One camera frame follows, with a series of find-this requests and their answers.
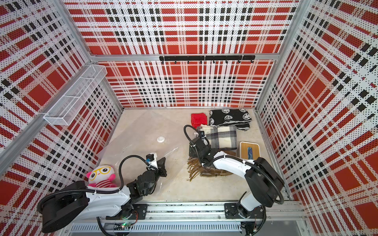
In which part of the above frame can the white mesh wall basket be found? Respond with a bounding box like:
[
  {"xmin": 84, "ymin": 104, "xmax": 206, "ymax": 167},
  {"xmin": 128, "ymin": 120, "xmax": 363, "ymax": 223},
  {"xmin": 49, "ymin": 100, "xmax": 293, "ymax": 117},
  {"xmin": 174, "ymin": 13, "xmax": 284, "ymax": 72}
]
[{"xmin": 43, "ymin": 65, "xmax": 107, "ymax": 126}]

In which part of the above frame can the white box with cork lid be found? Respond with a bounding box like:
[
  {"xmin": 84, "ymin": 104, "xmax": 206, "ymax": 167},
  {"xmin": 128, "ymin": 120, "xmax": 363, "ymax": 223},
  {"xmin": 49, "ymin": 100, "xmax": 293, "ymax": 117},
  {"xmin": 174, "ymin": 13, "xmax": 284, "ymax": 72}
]
[{"xmin": 239, "ymin": 142, "xmax": 260, "ymax": 160}]

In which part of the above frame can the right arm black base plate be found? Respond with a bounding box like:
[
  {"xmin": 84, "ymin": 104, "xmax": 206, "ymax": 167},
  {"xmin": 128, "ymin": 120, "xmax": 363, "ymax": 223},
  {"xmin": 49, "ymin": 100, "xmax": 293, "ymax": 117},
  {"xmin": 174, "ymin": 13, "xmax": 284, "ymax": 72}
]
[{"xmin": 224, "ymin": 203, "xmax": 265, "ymax": 219}]

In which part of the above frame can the aluminium front rail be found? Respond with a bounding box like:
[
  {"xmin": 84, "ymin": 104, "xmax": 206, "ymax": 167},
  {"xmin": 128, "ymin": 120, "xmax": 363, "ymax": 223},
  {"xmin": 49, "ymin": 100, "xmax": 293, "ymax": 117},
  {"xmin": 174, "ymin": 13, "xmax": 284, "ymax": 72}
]
[{"xmin": 60, "ymin": 201, "xmax": 311, "ymax": 236}]

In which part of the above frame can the black wall hook rail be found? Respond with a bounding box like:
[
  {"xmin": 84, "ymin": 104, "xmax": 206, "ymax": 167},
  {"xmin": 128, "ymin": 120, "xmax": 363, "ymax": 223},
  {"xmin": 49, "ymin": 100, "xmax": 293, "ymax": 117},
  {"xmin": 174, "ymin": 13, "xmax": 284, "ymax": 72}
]
[{"xmin": 159, "ymin": 55, "xmax": 256, "ymax": 63}]

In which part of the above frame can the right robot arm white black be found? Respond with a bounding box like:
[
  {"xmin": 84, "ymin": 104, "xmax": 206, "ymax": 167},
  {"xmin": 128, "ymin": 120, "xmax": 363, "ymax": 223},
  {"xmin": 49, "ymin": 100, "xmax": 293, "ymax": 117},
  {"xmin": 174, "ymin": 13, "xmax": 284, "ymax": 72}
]
[{"xmin": 189, "ymin": 137, "xmax": 284, "ymax": 218}]

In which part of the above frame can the pink white plush toy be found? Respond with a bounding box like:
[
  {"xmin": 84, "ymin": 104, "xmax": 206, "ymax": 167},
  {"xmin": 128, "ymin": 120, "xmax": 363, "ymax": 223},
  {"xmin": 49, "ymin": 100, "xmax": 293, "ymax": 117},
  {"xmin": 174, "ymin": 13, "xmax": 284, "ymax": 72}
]
[{"xmin": 86, "ymin": 165, "xmax": 117, "ymax": 188}]

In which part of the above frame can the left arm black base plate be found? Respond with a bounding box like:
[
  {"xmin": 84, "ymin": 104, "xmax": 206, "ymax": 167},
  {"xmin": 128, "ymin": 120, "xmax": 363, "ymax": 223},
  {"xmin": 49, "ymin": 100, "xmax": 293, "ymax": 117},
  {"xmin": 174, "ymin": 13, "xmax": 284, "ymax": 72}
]
[{"xmin": 106, "ymin": 204, "xmax": 148, "ymax": 220}]

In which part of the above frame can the red knitted scarf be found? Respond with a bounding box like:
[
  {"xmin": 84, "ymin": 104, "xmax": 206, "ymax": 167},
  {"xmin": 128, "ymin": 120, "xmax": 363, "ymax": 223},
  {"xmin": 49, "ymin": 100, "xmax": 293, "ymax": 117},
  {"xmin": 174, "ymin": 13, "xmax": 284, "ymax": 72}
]
[{"xmin": 191, "ymin": 113, "xmax": 207, "ymax": 128}]

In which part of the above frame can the white vacuum bag valve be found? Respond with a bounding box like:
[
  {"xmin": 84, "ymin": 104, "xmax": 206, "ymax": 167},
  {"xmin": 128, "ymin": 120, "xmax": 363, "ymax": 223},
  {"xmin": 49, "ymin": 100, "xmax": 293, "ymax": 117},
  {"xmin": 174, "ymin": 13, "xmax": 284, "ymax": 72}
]
[{"xmin": 157, "ymin": 136, "xmax": 165, "ymax": 143}]

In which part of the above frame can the grey white plaid scarf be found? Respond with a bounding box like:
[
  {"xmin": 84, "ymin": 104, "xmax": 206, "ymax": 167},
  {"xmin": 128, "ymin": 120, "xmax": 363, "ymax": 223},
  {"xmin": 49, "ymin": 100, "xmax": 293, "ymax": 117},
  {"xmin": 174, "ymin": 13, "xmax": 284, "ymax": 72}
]
[{"xmin": 198, "ymin": 125, "xmax": 237, "ymax": 150}]

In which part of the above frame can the brown fringed scarf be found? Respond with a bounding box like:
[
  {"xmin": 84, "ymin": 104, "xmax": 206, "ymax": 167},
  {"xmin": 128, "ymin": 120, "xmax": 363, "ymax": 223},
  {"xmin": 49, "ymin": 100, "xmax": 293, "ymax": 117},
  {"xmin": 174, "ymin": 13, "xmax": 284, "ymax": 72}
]
[{"xmin": 187, "ymin": 149, "xmax": 232, "ymax": 182}]

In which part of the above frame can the black smiley face scarf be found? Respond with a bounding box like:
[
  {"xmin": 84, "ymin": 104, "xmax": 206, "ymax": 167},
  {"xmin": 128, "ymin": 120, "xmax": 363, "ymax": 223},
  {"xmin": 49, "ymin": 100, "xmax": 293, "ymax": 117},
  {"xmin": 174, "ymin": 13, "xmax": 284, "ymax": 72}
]
[{"xmin": 209, "ymin": 108, "xmax": 252, "ymax": 130}]

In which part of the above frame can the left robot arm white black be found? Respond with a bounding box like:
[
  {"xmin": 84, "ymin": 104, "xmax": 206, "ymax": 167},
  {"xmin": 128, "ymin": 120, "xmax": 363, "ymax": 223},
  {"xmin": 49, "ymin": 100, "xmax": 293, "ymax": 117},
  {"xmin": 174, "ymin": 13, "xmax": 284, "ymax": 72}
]
[{"xmin": 37, "ymin": 153, "xmax": 167, "ymax": 234}]

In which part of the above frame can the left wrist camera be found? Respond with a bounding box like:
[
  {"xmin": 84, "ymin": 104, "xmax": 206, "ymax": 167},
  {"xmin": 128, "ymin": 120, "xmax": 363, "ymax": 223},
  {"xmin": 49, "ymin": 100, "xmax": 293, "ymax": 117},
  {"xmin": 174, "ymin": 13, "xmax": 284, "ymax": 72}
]
[{"xmin": 146, "ymin": 152, "xmax": 158, "ymax": 169}]

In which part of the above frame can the clear plastic vacuum bag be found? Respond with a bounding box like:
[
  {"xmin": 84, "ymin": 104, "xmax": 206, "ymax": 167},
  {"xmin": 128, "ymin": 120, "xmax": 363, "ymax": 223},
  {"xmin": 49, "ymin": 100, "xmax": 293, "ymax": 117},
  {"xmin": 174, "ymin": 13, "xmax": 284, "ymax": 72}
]
[{"xmin": 98, "ymin": 109, "xmax": 193, "ymax": 201}]

